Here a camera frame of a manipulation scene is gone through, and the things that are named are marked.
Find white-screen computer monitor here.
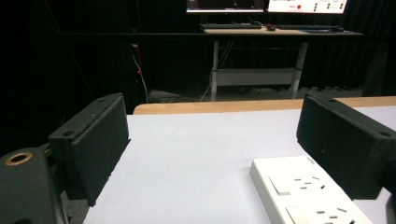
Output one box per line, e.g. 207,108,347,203
266,0,348,15

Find blue mouse pad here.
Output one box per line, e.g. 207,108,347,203
301,29,349,35

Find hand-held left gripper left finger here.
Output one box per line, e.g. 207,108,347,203
48,92,131,207

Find white hanging cable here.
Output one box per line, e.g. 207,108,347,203
132,55,149,103

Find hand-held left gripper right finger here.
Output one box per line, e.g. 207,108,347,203
295,93,396,201

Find white power strip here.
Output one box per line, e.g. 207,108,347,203
249,155,374,224

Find white table cover sheet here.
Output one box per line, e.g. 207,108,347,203
82,105,396,224

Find dark-screen computer monitor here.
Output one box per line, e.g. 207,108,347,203
186,0,265,14

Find black keyboard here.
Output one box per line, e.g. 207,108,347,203
199,22,263,31
276,23,334,31

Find white-legged wooden desk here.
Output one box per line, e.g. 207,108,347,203
203,27,364,101

